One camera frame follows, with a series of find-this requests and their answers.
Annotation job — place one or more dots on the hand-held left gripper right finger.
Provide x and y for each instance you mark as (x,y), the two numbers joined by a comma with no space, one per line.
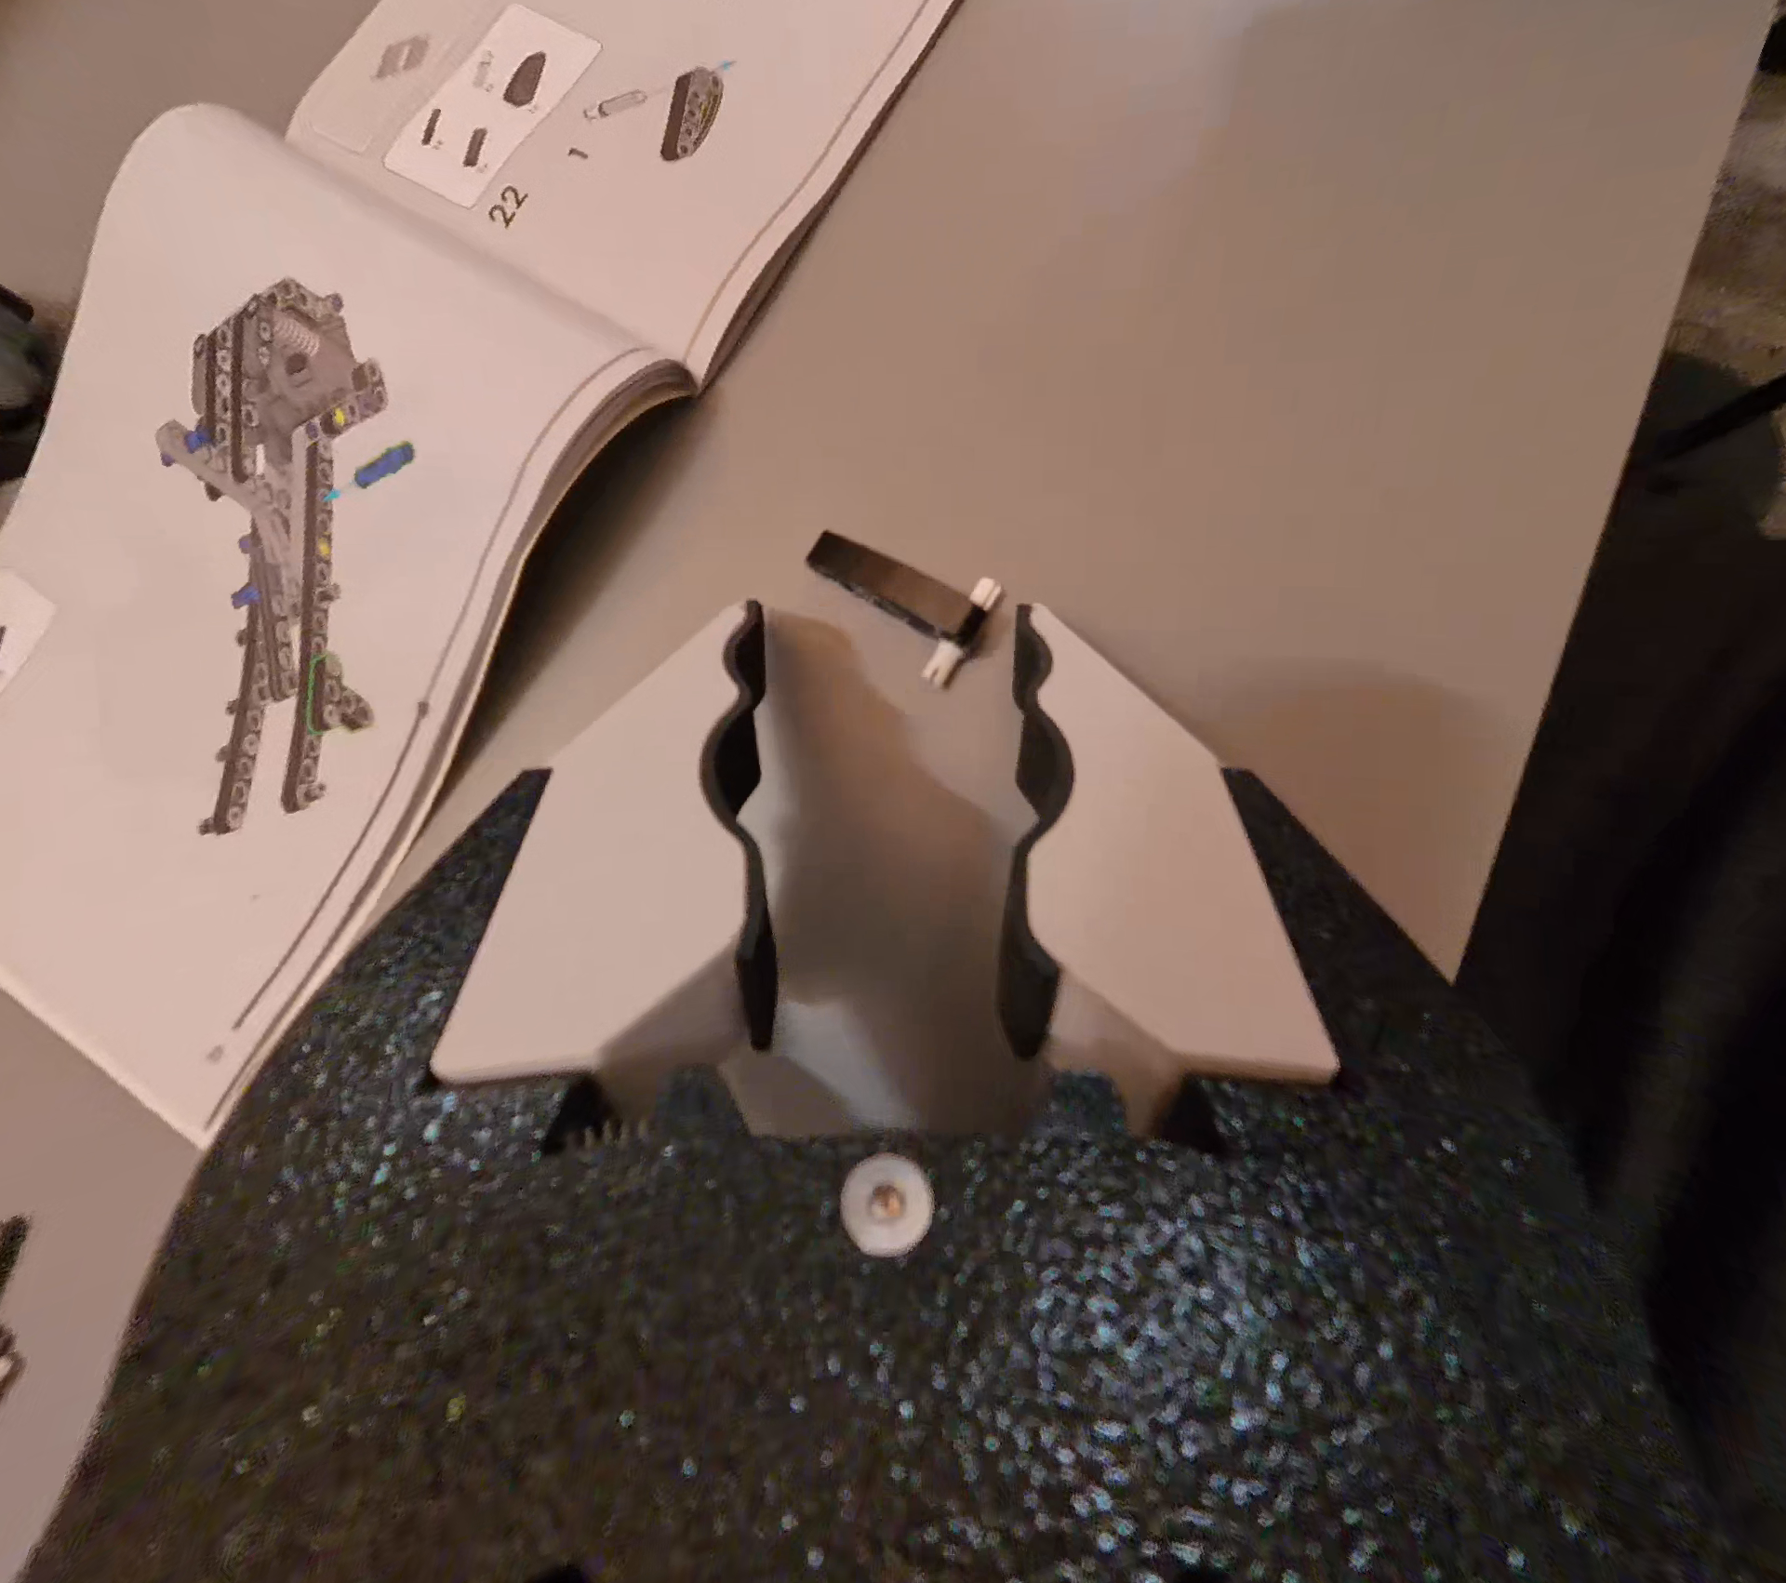
(1174,884)

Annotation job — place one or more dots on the open instruction booklet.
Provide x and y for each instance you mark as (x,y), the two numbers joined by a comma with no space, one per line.
(347,215)

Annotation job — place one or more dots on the black toy beam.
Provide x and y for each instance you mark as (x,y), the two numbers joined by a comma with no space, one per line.
(879,577)

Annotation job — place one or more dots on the black toy piece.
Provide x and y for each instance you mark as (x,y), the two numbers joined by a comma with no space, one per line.
(10,1304)

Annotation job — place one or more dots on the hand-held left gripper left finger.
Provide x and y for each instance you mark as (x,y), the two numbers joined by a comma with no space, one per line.
(615,860)

